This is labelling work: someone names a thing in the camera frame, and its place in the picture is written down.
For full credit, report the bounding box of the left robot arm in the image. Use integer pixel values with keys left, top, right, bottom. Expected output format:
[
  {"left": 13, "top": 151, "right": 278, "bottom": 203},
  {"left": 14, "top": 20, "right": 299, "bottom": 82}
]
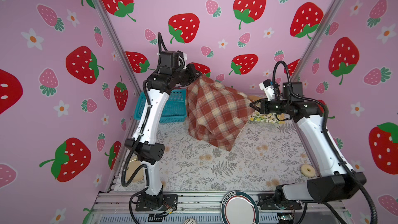
[{"left": 125, "top": 51, "right": 201, "bottom": 208}]

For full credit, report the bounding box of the white chocolate drizzled donut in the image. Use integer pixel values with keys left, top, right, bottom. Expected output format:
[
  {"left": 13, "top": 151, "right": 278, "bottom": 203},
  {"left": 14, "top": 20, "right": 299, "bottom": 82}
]
[{"left": 183, "top": 218, "right": 197, "bottom": 224}]

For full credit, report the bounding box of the teal plastic basket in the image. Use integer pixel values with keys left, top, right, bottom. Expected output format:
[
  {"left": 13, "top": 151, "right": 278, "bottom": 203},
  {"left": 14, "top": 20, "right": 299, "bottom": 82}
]
[{"left": 134, "top": 89, "right": 187, "bottom": 123}]

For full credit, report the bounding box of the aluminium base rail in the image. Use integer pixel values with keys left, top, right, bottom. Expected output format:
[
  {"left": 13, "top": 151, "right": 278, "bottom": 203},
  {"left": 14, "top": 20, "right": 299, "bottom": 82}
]
[{"left": 85, "top": 191, "right": 352, "bottom": 224}]

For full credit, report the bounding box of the aluminium frame post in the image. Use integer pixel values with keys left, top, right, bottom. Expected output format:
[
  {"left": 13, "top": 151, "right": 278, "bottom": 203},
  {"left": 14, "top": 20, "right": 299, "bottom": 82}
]
[
  {"left": 282, "top": 0, "right": 358, "bottom": 97},
  {"left": 92, "top": 0, "right": 142, "bottom": 93}
]

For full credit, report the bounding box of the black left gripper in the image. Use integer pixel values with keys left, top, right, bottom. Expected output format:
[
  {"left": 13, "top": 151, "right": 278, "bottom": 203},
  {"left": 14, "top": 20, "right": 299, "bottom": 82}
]
[{"left": 170, "top": 65, "right": 201, "bottom": 88}]

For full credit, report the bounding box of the lemon print skirt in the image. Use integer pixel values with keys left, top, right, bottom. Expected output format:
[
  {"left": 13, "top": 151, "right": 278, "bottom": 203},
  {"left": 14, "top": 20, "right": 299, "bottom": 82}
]
[{"left": 249, "top": 112, "right": 285, "bottom": 124}]

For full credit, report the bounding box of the red plaid skirt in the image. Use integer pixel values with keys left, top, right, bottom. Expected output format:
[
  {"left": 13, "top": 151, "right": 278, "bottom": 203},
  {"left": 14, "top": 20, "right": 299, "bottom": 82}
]
[{"left": 187, "top": 76, "right": 254, "bottom": 151}]

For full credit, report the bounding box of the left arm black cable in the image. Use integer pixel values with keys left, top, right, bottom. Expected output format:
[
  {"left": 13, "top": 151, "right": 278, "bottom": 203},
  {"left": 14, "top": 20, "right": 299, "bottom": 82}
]
[{"left": 121, "top": 32, "right": 169, "bottom": 224}]

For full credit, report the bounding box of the aluminium frame post left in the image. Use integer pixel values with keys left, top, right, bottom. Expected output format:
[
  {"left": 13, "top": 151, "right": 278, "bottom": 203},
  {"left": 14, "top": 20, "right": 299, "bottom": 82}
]
[{"left": 92, "top": 0, "right": 142, "bottom": 93}]

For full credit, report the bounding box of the white plate green rim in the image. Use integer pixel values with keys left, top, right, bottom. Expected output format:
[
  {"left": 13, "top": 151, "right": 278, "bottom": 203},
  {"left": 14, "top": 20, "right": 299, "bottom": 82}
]
[{"left": 221, "top": 191, "right": 260, "bottom": 224}]

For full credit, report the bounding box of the aluminium frame post right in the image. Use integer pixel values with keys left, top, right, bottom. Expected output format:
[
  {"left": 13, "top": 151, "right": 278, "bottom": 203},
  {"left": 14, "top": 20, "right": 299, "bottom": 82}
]
[{"left": 282, "top": 0, "right": 358, "bottom": 97}]

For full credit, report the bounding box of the yellow skirt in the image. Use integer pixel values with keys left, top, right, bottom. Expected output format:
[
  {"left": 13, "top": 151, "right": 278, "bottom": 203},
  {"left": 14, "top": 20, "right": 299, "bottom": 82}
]
[{"left": 248, "top": 95, "right": 262, "bottom": 102}]

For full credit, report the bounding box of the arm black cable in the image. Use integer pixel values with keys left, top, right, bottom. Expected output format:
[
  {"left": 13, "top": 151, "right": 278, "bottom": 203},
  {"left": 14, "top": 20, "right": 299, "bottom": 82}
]
[
  {"left": 121, "top": 32, "right": 169, "bottom": 224},
  {"left": 272, "top": 60, "right": 377, "bottom": 224}
]

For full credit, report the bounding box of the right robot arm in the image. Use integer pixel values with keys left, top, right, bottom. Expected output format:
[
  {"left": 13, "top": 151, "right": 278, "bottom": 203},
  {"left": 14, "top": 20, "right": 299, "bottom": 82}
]
[{"left": 250, "top": 79, "right": 366, "bottom": 205}]

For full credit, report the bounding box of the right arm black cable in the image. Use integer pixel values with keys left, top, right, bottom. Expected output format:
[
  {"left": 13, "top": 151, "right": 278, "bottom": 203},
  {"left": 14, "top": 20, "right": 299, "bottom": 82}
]
[{"left": 272, "top": 60, "right": 377, "bottom": 224}]

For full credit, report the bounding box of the plain glazed donut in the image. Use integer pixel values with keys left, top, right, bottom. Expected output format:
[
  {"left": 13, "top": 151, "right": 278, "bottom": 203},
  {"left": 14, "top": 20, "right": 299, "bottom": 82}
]
[{"left": 301, "top": 164, "right": 316, "bottom": 178}]

